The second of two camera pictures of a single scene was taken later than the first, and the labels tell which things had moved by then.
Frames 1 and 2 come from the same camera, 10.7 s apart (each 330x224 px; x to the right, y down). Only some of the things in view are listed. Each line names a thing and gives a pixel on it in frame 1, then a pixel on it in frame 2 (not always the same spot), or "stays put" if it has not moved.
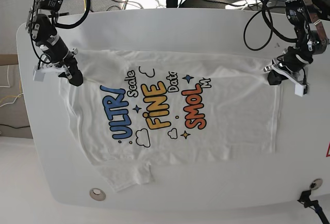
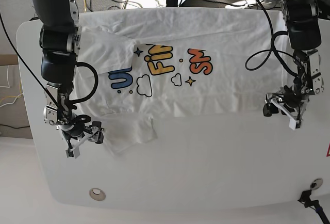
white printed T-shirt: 133,109 -> 154,63
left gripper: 293,62 -> 293,98
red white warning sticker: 328,153 stays put
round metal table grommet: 97,193 stays put
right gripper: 57,52 -> 73,132
